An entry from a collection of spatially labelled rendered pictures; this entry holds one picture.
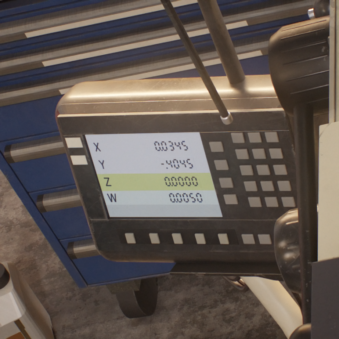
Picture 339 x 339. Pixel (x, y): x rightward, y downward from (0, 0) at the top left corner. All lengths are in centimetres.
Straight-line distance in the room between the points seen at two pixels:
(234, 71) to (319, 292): 106
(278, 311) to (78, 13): 88
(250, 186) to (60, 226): 140
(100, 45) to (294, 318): 89
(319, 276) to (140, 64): 207
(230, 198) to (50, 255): 185
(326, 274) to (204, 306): 264
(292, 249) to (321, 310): 29
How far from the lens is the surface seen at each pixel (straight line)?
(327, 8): 165
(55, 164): 348
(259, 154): 221
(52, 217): 359
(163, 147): 226
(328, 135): 128
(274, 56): 143
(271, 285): 246
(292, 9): 310
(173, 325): 381
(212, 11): 216
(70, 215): 358
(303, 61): 142
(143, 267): 367
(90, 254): 362
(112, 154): 230
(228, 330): 376
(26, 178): 352
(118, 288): 377
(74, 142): 232
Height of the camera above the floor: 274
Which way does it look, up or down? 42 degrees down
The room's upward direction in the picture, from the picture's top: 30 degrees counter-clockwise
